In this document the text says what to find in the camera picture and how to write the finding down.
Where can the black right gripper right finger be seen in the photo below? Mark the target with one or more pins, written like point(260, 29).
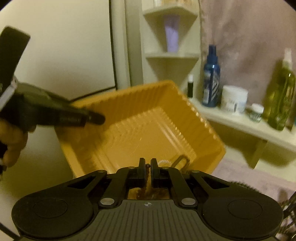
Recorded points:
point(171, 179)

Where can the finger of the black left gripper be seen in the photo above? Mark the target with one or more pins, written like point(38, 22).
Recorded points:
point(62, 113)

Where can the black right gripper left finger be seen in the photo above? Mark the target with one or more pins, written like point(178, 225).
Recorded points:
point(122, 182)

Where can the orange plastic tray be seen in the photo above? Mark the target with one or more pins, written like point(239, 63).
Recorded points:
point(146, 121)

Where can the left hand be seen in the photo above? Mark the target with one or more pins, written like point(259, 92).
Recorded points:
point(15, 139)

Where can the mauve cloth mat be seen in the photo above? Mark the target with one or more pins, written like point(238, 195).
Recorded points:
point(277, 188)

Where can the small black white-cap tube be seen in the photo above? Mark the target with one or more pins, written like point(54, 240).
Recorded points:
point(190, 85)

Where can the dark blue spray bottle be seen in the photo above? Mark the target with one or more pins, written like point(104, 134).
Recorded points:
point(211, 78)

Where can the white cream jar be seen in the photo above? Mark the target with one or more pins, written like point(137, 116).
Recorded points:
point(234, 99)

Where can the small green white-lid jar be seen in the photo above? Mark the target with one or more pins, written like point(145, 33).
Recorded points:
point(256, 111)

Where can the white wooden shelf unit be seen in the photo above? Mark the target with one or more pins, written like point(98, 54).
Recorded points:
point(149, 61)

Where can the green oil spray bottle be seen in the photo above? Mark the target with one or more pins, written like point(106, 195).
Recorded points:
point(280, 92)

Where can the lavender tube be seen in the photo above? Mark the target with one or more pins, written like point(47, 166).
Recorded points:
point(171, 23)

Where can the mauve hanging towel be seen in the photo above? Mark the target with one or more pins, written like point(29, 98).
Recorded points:
point(250, 37)

